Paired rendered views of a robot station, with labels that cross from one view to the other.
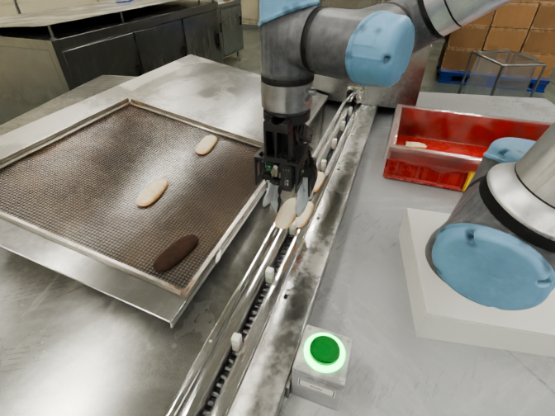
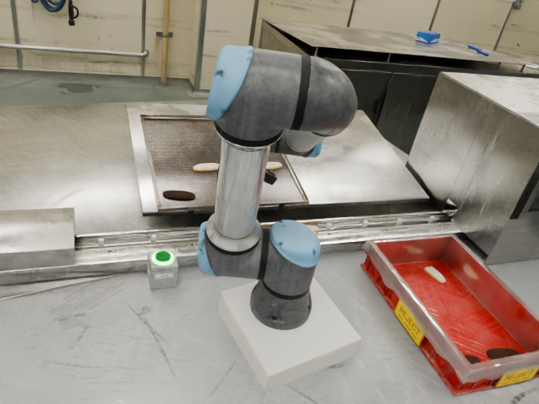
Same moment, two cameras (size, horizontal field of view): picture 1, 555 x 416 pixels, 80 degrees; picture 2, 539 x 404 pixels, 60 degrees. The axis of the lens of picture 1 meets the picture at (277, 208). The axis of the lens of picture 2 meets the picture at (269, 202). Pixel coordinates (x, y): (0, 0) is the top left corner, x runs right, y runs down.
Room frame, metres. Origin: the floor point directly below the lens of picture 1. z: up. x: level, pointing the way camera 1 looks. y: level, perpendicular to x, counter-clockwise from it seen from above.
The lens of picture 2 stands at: (-0.24, -0.88, 1.69)
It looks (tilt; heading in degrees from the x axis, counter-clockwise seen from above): 32 degrees down; 45
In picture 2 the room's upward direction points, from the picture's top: 11 degrees clockwise
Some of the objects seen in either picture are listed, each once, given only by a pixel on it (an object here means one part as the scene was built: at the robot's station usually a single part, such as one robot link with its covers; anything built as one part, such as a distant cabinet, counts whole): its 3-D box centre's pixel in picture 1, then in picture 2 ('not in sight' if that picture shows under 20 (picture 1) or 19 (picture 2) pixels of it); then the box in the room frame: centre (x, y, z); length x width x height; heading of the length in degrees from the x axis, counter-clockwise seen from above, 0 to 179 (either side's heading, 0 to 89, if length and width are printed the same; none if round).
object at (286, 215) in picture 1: (288, 211); not in sight; (0.51, -0.02, 0.92); 0.10 x 0.04 x 0.01; 160
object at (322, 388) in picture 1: (319, 371); (161, 273); (0.24, -0.06, 0.84); 0.08 x 0.08 x 0.11; 70
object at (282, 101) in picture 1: (288, 95); not in sight; (0.49, -0.02, 1.16); 0.08 x 0.08 x 0.05
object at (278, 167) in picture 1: (284, 147); not in sight; (0.48, -0.01, 1.08); 0.09 x 0.08 x 0.12; 160
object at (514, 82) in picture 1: (490, 100); not in sight; (2.55, -1.64, 0.42); 0.40 x 0.31 x 0.67; 4
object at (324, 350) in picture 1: (324, 351); (163, 257); (0.24, -0.06, 0.90); 0.04 x 0.04 x 0.02
